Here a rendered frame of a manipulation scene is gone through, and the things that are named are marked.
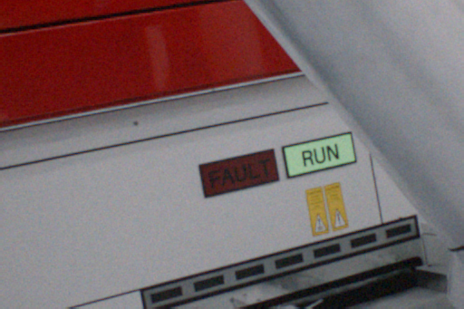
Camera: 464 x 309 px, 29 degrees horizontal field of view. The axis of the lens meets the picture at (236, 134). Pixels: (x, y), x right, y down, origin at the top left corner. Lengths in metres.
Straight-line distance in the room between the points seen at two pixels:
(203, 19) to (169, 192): 0.24
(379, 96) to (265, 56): 0.85
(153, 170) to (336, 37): 0.85
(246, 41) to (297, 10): 0.83
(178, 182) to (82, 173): 0.13
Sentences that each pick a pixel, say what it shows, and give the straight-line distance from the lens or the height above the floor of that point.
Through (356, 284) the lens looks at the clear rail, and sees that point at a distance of 1.35.
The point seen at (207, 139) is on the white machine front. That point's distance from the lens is 1.24.
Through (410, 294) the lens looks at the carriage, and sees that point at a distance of 1.32.
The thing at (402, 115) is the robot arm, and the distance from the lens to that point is 0.39.
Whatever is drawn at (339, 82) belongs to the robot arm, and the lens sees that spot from 0.40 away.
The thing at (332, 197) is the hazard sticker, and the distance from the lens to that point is 1.32.
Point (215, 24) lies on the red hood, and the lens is 1.21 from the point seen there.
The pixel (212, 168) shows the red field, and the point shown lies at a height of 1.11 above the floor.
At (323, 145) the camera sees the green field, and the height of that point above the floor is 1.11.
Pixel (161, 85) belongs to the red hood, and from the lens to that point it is 1.17.
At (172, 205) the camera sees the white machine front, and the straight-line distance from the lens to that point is 1.23.
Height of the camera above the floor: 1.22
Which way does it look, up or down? 3 degrees down
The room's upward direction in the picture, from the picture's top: 11 degrees counter-clockwise
